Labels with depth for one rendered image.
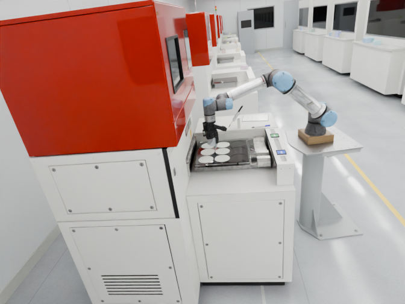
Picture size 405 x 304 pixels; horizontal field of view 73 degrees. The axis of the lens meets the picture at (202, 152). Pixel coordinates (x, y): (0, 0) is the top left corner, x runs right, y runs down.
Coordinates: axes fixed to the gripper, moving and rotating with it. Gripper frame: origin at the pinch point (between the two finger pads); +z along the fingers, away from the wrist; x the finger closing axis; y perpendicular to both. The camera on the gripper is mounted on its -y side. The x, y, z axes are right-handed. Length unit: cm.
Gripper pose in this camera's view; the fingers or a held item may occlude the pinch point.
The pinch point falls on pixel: (216, 146)
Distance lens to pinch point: 193.1
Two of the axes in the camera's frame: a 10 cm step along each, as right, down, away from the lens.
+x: 4.5, 3.4, -8.3
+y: -8.9, 2.9, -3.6
